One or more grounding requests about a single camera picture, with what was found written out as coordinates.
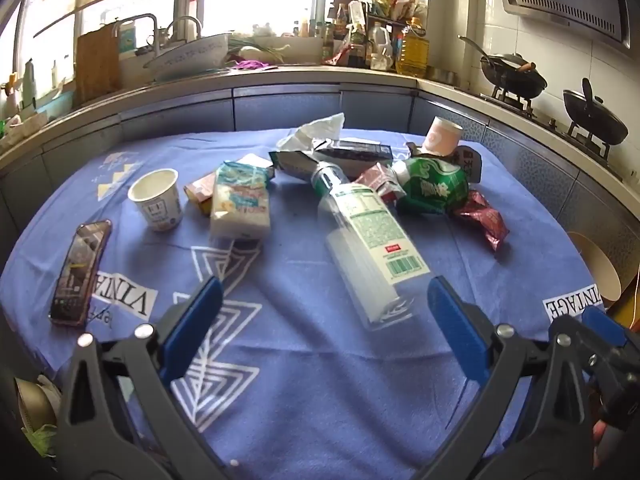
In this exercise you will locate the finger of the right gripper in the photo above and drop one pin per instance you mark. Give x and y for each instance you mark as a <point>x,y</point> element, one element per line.
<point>604,326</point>

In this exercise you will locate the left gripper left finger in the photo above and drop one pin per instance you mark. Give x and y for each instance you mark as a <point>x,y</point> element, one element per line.
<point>96,436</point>

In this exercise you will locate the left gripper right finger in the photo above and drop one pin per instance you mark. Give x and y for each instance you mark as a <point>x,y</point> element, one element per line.
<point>553,436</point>

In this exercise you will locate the dark red snack wrapper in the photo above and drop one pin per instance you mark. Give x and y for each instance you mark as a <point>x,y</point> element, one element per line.
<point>478,212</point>

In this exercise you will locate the clear plastic bottle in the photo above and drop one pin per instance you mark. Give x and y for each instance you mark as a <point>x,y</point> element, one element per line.
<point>382,270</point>

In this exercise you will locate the green beer can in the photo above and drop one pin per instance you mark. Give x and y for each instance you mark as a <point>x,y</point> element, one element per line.
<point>431,185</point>

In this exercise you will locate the pink paper cup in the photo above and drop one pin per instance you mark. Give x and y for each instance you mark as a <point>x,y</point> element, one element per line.
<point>442,137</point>

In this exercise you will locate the white yogurt cup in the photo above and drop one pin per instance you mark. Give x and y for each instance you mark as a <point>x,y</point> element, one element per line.
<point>157,198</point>

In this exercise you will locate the dark blue milk carton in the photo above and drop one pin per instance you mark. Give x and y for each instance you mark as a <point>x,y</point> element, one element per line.
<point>353,157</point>

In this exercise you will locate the red yellow cardboard box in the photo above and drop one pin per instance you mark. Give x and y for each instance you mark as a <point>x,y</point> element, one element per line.
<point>200,192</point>

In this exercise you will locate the white tissue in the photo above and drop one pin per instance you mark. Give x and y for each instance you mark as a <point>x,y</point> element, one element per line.
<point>302,138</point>

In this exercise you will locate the beige snack bag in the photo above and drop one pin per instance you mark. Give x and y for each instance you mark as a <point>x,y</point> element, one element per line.
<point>463,156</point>

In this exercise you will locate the round beige trash bin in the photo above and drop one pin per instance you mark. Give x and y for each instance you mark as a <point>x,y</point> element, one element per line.
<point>601,268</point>

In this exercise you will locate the grey kitchen cabinets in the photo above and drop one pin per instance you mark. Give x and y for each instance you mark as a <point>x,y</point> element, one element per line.
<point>584,196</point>

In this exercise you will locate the person right hand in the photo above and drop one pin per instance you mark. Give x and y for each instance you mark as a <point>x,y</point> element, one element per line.
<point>601,440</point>

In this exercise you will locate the smartphone with dark case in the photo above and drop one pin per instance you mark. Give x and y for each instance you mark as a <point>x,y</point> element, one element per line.
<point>75,284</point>

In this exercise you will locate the blue printed tablecloth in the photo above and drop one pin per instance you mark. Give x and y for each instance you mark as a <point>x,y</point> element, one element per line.
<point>288,383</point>

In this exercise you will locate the gas stove top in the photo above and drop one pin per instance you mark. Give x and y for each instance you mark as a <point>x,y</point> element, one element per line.
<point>581,139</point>

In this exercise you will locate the black lidded frying pan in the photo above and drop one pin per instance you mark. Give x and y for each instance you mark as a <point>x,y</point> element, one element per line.
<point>587,111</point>

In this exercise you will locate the black wok with spatula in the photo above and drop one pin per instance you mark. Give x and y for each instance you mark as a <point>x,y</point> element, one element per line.
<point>510,72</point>

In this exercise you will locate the yellow cooking oil bottle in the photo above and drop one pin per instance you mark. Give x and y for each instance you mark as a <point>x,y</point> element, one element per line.
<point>413,48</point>

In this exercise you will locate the white plastic jug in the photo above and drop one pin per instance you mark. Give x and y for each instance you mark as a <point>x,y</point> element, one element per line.
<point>381,49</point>

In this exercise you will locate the wooden cutting board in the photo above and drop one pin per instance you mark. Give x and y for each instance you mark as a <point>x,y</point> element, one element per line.
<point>97,70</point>

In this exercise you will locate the white patterned basin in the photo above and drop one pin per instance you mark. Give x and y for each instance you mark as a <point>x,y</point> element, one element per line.
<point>193,58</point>

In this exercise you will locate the chrome sink faucet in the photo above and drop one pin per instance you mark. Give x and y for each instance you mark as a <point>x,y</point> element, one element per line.
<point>137,32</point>

